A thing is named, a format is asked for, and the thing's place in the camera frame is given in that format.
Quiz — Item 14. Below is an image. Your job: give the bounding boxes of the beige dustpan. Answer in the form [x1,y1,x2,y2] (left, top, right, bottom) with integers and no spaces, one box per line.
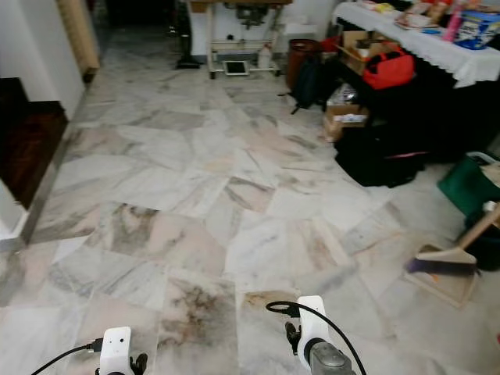
[405,245,479,308]

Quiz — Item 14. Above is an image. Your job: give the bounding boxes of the wooden broom purple bristles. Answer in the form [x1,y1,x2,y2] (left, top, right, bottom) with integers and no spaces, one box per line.
[405,201,500,277]

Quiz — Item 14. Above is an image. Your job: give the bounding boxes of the black duffel bag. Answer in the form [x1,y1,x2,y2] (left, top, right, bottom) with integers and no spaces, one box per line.
[333,120,441,189]

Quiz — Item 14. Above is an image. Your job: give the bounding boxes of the small open cardboard box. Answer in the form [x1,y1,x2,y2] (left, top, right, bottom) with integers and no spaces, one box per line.
[322,102,370,144]

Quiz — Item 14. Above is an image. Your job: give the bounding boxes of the green shopping bag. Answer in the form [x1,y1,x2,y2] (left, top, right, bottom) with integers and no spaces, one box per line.
[437,152,500,220]

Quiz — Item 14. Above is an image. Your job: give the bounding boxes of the dark wooden stair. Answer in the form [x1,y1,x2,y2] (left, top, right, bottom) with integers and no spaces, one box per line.
[0,77,70,209]

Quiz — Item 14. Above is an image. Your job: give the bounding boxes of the black backpack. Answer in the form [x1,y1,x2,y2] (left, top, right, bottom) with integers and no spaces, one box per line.
[287,55,327,115]

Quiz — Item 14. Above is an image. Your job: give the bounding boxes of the brown round bin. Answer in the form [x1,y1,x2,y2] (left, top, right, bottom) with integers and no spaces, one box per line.
[284,38,322,91]

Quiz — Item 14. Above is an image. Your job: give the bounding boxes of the red bag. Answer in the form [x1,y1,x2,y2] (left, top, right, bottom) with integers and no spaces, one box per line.
[361,48,417,91]

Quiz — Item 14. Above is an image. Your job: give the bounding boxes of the black floor stand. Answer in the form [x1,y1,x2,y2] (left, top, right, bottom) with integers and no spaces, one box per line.
[175,30,203,70]

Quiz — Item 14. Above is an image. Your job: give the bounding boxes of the large open cardboard box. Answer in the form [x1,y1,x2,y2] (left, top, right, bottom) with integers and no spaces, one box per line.
[335,30,396,73]

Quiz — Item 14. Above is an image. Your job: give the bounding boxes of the white sewing machine table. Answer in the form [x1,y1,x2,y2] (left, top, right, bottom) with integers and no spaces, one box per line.
[187,0,291,80]

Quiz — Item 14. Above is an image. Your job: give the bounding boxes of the table with white cloth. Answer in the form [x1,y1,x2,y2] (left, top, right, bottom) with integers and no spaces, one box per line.
[331,2,500,89]

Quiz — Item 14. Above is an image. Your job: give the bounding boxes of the plate of food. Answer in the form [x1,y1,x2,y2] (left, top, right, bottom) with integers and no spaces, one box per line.
[396,9,443,31]

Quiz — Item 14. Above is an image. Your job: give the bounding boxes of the pink bottle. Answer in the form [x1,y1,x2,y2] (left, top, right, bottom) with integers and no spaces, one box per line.
[442,5,464,42]

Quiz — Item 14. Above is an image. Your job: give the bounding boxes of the blue printed box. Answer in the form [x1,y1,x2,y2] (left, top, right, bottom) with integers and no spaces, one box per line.
[454,9,500,51]

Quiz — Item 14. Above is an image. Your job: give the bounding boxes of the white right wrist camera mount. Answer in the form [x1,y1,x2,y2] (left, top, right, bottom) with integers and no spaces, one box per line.
[295,295,330,370]

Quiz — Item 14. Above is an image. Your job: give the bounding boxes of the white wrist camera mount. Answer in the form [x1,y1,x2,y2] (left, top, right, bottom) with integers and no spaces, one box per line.
[98,326,133,375]
[295,295,330,370]

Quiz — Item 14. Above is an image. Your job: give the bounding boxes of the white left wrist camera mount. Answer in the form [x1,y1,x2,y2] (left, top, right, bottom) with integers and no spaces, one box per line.
[98,326,133,375]

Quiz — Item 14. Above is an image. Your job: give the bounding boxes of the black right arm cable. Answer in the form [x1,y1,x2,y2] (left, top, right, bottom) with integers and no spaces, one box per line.
[265,300,369,375]

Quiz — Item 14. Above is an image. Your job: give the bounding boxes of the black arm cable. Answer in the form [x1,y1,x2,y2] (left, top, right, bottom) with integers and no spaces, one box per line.
[32,338,105,375]
[265,300,369,375]

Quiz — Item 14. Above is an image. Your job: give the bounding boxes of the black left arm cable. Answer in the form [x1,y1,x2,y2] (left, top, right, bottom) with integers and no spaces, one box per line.
[32,338,105,375]

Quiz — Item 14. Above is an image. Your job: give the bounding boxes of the light wooden door frame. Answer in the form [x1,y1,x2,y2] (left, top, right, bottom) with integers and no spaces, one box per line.
[55,0,102,84]

